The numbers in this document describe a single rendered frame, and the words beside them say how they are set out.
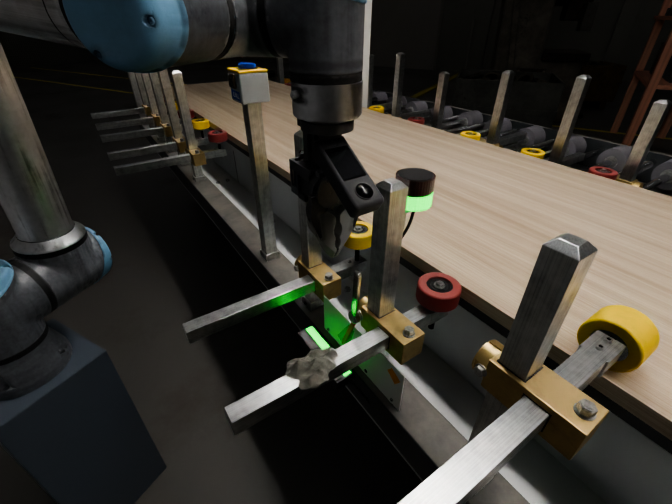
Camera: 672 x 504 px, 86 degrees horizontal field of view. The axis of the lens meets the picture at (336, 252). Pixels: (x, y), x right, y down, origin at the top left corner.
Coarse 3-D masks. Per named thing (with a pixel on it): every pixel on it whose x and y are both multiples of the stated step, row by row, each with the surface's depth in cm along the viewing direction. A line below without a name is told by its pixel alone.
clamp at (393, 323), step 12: (360, 300) 68; (372, 312) 65; (396, 312) 65; (372, 324) 65; (384, 324) 63; (396, 324) 63; (408, 324) 63; (396, 336) 60; (420, 336) 60; (396, 348) 61; (408, 348) 60; (420, 348) 62; (396, 360) 62; (408, 360) 62
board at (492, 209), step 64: (384, 128) 160; (448, 192) 102; (512, 192) 102; (576, 192) 102; (640, 192) 102; (448, 256) 75; (512, 256) 75; (640, 256) 75; (512, 320) 60; (576, 320) 59; (640, 384) 49
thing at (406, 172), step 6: (408, 168) 56; (414, 168) 56; (420, 168) 56; (402, 174) 54; (408, 174) 54; (414, 174) 54; (420, 174) 54; (426, 174) 54; (432, 174) 54; (414, 180) 52; (420, 180) 52; (426, 180) 52; (408, 222) 59; (408, 228) 59
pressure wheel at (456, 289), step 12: (432, 276) 68; (444, 276) 68; (420, 288) 65; (432, 288) 65; (444, 288) 66; (456, 288) 65; (420, 300) 66; (432, 300) 64; (444, 300) 63; (456, 300) 64; (432, 324) 71
